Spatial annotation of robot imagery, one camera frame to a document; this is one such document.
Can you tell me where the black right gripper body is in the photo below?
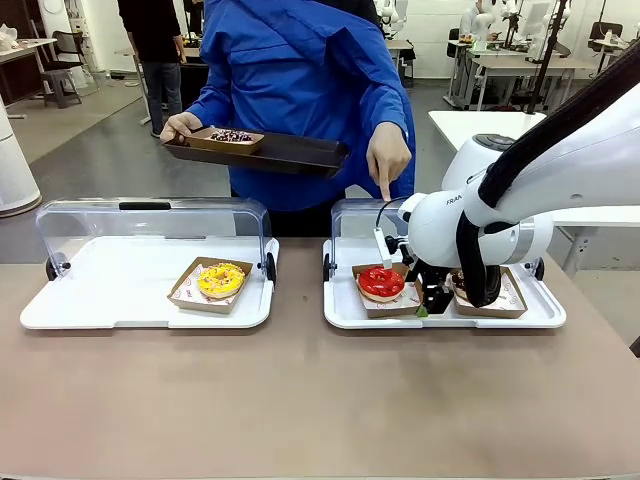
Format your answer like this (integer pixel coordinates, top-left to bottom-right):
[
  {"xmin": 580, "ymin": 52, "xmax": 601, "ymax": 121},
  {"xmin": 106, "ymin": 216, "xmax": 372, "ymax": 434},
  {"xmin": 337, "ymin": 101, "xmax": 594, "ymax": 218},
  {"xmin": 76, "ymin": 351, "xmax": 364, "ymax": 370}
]
[{"xmin": 404, "ymin": 256, "xmax": 454, "ymax": 296}]

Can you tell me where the dark brown serving tray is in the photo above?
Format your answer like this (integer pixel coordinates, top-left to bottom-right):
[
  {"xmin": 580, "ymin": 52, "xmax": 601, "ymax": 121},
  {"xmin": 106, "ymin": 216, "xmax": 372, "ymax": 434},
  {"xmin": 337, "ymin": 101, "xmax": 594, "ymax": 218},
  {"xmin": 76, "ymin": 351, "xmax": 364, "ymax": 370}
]
[{"xmin": 163, "ymin": 128, "xmax": 352, "ymax": 180}]

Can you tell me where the brown paper donut tray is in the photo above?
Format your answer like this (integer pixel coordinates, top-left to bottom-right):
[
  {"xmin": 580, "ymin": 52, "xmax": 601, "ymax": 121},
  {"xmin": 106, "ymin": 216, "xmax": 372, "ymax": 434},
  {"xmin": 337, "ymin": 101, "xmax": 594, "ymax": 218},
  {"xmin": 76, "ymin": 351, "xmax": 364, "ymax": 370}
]
[
  {"xmin": 351, "ymin": 261, "xmax": 426, "ymax": 320},
  {"xmin": 167, "ymin": 256, "xmax": 255, "ymax": 317},
  {"xmin": 185, "ymin": 126, "xmax": 267, "ymax": 156},
  {"xmin": 451, "ymin": 265, "xmax": 529, "ymax": 320}
]

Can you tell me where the chocolate donut with sprinkles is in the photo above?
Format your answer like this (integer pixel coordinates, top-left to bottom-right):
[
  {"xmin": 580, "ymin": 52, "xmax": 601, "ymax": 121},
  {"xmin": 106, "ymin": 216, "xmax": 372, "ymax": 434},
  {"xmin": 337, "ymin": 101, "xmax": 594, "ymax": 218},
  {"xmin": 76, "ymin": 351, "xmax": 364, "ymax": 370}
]
[{"xmin": 209, "ymin": 128, "xmax": 255, "ymax": 144}]

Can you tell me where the person's right forearm blue sleeve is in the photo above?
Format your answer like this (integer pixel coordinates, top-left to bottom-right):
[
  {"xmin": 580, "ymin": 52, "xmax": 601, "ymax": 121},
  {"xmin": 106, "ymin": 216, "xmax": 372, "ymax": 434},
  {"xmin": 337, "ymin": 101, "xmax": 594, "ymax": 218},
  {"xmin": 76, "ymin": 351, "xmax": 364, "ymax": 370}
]
[{"xmin": 186, "ymin": 64, "xmax": 246, "ymax": 132}]

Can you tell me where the person's left forearm blue sleeve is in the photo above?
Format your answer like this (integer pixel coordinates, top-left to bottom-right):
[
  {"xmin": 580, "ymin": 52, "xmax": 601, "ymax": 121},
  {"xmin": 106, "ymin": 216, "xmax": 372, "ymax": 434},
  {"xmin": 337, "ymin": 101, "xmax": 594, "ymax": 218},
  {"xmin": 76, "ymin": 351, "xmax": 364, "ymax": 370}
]
[{"xmin": 349, "ymin": 49, "xmax": 418, "ymax": 139}]

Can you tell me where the dark chocolate donut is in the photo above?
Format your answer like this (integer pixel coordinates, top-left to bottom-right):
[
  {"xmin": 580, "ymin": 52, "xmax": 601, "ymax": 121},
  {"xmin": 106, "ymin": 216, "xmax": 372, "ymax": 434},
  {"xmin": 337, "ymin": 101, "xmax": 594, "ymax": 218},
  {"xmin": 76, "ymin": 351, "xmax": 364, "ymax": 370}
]
[{"xmin": 449, "ymin": 269, "xmax": 503, "ymax": 303}]

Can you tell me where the red glazed donut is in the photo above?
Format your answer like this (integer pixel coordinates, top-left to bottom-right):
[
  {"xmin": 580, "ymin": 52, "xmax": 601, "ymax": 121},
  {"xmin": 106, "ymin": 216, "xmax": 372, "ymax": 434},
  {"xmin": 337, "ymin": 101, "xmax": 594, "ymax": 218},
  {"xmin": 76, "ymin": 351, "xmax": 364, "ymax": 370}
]
[{"xmin": 357, "ymin": 265, "xmax": 407, "ymax": 303}]

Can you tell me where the yellow sprinkled donut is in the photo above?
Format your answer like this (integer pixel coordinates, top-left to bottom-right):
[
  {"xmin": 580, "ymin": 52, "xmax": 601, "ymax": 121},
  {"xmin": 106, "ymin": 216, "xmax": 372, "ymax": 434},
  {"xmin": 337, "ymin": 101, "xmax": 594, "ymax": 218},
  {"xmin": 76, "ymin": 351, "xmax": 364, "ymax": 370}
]
[{"xmin": 196, "ymin": 262, "xmax": 247, "ymax": 300}]

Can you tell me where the person in blue jacket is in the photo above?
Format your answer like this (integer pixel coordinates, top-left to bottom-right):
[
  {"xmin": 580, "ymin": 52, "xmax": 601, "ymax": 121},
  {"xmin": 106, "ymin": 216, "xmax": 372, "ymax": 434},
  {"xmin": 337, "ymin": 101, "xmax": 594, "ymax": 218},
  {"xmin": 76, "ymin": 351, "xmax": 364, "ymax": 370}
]
[{"xmin": 186, "ymin": 0, "xmax": 418, "ymax": 239}]

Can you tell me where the person's left hand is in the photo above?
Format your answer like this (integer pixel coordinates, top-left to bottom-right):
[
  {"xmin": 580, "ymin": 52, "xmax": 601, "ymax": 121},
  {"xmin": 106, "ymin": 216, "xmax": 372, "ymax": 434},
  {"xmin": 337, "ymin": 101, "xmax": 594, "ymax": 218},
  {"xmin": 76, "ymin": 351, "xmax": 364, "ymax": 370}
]
[{"xmin": 365, "ymin": 121, "xmax": 414, "ymax": 203}]

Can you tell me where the person's right hand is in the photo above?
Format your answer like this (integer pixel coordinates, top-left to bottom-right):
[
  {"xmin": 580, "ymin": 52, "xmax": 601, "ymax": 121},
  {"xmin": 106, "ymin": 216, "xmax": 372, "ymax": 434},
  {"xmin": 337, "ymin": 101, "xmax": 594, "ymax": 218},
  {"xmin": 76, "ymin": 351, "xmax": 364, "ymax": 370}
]
[{"xmin": 159, "ymin": 111, "xmax": 207, "ymax": 147}]

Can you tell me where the white display tray base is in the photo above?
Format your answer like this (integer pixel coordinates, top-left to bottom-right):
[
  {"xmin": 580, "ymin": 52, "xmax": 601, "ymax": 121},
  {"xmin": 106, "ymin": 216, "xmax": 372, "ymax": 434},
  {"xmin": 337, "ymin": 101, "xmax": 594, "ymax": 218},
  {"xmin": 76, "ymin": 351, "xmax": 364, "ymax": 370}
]
[
  {"xmin": 322, "ymin": 236, "xmax": 568, "ymax": 331},
  {"xmin": 19, "ymin": 234, "xmax": 280, "ymax": 331}
]

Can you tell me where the clear plastic display lid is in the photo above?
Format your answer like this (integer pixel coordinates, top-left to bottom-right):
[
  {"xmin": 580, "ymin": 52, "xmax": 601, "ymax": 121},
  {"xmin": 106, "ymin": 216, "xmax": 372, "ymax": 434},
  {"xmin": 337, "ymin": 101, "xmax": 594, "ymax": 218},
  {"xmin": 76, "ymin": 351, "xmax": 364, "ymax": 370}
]
[
  {"xmin": 34, "ymin": 197, "xmax": 274, "ymax": 282},
  {"xmin": 330, "ymin": 197, "xmax": 419, "ymax": 267}
]

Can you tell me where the large white table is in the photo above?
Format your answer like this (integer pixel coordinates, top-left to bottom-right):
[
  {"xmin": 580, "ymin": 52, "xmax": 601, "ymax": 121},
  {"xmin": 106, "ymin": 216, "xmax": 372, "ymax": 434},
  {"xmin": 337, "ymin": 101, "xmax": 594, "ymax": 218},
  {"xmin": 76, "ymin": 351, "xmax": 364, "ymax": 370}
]
[{"xmin": 427, "ymin": 110, "xmax": 640, "ymax": 281}]

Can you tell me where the grey desk with white legs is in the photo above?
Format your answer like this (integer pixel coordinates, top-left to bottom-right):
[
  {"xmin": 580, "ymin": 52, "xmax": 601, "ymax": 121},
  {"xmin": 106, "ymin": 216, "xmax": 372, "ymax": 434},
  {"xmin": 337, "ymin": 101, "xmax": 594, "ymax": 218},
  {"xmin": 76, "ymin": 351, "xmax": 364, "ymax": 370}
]
[{"xmin": 387, "ymin": 38, "xmax": 416, "ymax": 91}]

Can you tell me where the white background work table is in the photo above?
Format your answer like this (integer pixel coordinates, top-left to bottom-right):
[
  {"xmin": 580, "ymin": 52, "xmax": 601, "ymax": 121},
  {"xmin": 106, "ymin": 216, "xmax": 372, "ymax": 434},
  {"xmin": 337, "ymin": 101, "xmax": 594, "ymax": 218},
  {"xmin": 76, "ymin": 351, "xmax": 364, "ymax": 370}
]
[{"xmin": 443, "ymin": 39, "xmax": 604, "ymax": 112}]

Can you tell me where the black tripod pole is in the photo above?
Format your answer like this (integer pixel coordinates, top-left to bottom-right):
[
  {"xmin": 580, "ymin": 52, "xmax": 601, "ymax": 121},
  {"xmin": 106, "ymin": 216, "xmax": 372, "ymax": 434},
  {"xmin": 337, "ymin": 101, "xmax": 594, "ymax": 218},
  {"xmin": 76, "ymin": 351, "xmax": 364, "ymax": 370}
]
[{"xmin": 523, "ymin": 0, "xmax": 571, "ymax": 117}]

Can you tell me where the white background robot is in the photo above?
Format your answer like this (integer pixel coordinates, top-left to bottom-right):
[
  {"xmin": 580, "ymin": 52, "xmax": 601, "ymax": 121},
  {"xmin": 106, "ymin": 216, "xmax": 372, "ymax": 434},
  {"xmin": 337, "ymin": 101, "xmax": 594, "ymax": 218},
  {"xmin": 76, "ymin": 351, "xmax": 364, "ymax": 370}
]
[{"xmin": 377, "ymin": 0, "xmax": 410, "ymax": 40}]

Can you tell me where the black background swivel chair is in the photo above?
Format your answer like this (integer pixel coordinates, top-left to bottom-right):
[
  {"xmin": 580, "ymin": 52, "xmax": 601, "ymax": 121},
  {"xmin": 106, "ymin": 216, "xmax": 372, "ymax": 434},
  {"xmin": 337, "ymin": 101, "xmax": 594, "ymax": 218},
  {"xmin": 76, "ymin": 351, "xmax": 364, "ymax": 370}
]
[{"xmin": 578, "ymin": 21, "xmax": 632, "ymax": 107}]

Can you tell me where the bystander in black clothes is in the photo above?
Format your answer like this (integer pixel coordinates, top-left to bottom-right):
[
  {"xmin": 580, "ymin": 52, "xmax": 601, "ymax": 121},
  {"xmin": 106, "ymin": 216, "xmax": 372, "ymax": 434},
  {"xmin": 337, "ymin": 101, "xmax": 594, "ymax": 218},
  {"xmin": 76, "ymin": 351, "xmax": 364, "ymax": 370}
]
[{"xmin": 117, "ymin": 0, "xmax": 189, "ymax": 140}]

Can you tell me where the white desk behind bystander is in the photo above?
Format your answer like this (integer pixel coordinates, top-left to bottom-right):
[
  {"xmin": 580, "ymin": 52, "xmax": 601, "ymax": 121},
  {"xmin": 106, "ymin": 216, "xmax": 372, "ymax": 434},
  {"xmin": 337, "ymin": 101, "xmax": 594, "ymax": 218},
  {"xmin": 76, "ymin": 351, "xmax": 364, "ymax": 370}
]
[{"xmin": 113, "ymin": 45, "xmax": 151, "ymax": 126}]

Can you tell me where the black office chair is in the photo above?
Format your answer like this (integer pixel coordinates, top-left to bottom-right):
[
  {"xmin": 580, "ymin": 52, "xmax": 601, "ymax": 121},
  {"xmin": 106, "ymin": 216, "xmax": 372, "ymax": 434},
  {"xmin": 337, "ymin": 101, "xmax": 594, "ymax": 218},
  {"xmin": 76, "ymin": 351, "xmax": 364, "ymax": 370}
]
[{"xmin": 38, "ymin": 30, "xmax": 87, "ymax": 109}]

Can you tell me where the white cylindrical floor unit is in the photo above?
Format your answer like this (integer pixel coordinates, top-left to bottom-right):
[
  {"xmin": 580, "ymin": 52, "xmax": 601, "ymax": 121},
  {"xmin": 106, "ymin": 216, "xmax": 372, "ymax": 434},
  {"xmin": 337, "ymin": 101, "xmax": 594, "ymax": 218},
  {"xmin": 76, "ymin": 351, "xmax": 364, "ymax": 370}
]
[{"xmin": 0, "ymin": 93, "xmax": 43, "ymax": 218}]

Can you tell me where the grey background desk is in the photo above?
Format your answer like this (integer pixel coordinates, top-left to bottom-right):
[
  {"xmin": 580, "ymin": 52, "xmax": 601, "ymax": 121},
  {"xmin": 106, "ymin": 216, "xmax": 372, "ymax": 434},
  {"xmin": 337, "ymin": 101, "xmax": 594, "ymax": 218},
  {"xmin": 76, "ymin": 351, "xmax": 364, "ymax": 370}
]
[{"xmin": 0, "ymin": 38, "xmax": 60, "ymax": 121}]

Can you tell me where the black cable sleeve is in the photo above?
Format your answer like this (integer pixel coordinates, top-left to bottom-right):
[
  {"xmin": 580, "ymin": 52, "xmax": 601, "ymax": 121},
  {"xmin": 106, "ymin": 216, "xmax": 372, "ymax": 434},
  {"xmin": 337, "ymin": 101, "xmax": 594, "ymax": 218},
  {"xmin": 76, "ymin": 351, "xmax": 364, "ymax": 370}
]
[{"xmin": 456, "ymin": 47, "xmax": 640, "ymax": 309}]

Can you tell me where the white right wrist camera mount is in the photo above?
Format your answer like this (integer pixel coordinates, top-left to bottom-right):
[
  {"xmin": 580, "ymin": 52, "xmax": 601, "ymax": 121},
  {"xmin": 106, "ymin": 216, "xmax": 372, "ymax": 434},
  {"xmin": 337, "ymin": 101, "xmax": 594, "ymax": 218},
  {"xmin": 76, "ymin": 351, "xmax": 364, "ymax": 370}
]
[{"xmin": 371, "ymin": 226, "xmax": 414, "ymax": 272}]

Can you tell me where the thin black camera cable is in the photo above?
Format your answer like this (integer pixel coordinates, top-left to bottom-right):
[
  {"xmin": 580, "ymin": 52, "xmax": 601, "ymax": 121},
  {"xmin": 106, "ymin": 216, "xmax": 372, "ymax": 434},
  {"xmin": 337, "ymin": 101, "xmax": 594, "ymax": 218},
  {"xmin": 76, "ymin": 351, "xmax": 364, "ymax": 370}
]
[{"xmin": 375, "ymin": 196, "xmax": 409, "ymax": 233}]

